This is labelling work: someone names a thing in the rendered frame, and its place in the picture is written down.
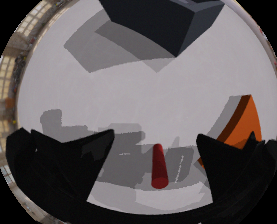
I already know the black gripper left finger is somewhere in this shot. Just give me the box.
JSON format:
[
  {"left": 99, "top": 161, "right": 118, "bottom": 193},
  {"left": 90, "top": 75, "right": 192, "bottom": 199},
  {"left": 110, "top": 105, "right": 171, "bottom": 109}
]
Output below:
[{"left": 30, "top": 129, "right": 114, "bottom": 201}]

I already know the dark red peg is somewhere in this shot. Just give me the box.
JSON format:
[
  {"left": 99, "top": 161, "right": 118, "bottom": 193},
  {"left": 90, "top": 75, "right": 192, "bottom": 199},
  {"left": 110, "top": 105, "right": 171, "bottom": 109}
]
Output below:
[{"left": 151, "top": 144, "right": 169, "bottom": 189}]

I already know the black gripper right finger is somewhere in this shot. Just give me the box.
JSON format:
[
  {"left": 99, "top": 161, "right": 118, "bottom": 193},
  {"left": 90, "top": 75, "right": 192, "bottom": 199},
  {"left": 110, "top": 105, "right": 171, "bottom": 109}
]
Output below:
[{"left": 195, "top": 133, "right": 266, "bottom": 202}]

